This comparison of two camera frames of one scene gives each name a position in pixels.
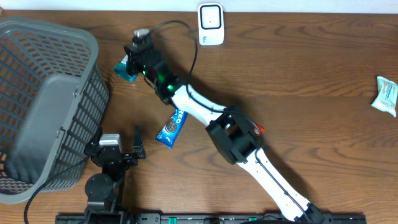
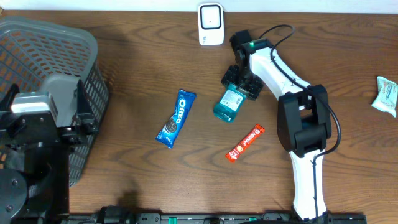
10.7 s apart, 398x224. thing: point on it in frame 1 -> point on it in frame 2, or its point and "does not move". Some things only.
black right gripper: [130, 50] -> [249, 89]
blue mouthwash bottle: [120, 70] -> [232, 99]
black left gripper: [130, 161] -> [71, 138]
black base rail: [204, 218] does not move
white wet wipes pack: [386, 100] does not move
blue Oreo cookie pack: [171, 129] does not move
